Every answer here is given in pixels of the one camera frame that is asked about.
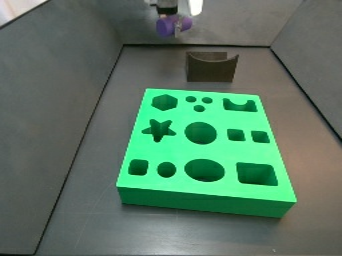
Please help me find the black curved cradle holder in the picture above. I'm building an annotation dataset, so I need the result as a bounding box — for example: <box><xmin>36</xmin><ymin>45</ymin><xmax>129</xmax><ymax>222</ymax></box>
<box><xmin>186</xmin><ymin>51</ymin><xmax>239</xmax><ymax>83</ymax></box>

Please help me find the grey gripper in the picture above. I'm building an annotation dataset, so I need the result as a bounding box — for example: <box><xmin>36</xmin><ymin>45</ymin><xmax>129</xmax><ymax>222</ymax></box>
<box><xmin>157</xmin><ymin>0</ymin><xmax>182</xmax><ymax>38</ymax></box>

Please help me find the purple cylinder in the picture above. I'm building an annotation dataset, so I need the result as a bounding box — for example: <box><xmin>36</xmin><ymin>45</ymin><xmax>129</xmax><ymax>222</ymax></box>
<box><xmin>157</xmin><ymin>15</ymin><xmax>193</xmax><ymax>37</ymax></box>

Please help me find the green foam shape board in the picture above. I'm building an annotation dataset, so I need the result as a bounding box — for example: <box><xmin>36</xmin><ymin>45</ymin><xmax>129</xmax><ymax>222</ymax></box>
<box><xmin>116</xmin><ymin>88</ymin><xmax>297</xmax><ymax>218</ymax></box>

